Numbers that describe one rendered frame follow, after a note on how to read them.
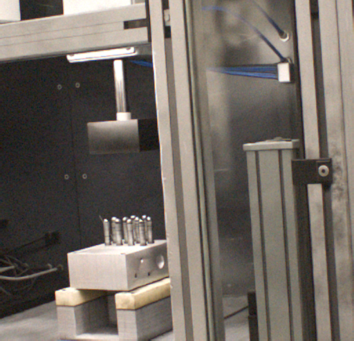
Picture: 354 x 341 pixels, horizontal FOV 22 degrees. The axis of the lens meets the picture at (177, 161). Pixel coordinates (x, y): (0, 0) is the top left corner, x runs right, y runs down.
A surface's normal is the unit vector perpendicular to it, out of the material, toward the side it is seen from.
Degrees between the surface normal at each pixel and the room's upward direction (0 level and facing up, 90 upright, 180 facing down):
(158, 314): 90
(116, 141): 90
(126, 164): 90
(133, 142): 90
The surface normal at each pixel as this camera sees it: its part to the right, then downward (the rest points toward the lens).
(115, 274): -0.51, 0.08
